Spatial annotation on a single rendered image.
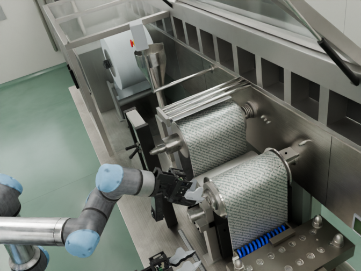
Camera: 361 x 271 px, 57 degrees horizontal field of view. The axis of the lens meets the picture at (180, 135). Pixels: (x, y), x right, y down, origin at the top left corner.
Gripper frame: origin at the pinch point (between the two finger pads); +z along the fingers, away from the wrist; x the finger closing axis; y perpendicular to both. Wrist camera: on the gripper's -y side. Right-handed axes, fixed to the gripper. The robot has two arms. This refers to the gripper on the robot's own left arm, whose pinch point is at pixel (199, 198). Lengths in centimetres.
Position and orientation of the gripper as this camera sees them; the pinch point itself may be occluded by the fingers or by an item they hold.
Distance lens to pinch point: 111.1
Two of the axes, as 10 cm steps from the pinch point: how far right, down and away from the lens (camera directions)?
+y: 4.3, -8.6, -2.8
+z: 8.0, 2.2, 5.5
